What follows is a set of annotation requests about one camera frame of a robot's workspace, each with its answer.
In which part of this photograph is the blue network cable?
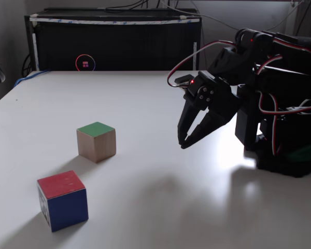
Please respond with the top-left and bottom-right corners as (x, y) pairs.
(14, 69), (51, 88)

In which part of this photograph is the black cable bundle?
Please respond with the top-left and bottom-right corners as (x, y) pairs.
(105, 0), (178, 13)

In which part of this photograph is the small black gripper camera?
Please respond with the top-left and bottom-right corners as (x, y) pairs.
(174, 74), (195, 90)

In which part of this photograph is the green-topped wooden cube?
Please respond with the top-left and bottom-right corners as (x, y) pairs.
(76, 121), (117, 164)

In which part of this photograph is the red white black servo cable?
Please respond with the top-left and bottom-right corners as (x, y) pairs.
(166, 39), (236, 88)

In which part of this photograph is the black computer case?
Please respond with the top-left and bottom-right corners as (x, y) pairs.
(24, 7), (203, 73)

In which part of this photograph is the red and blue cube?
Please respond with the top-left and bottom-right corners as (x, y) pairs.
(36, 170), (89, 233)

